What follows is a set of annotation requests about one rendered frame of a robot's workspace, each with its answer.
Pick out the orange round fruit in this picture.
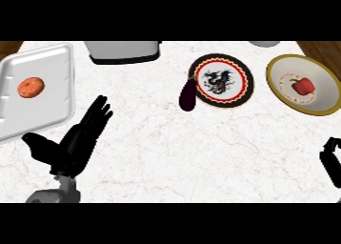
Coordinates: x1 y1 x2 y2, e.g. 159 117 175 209
14 76 47 99

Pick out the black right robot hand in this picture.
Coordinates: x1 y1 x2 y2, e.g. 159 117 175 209
318 136 341 202

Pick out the red bell pepper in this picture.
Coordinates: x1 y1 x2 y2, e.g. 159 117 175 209
290 76 317 96

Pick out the white rectangular tray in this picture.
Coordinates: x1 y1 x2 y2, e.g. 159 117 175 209
0 42 78 144

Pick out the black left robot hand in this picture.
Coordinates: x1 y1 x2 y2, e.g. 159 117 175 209
19 94 113 179

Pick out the white appliance with black base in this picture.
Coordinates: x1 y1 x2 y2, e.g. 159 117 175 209
81 41 163 66

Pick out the gold rimmed white plate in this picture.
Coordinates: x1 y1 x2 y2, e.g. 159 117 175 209
263 53 341 117

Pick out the black rimmed dragon print bowl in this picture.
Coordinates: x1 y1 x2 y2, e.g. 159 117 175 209
185 52 255 109

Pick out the dark purple eggplant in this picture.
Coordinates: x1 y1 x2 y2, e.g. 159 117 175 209
177 78 199 112

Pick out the grey round object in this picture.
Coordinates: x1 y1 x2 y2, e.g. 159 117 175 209
247 41 283 49

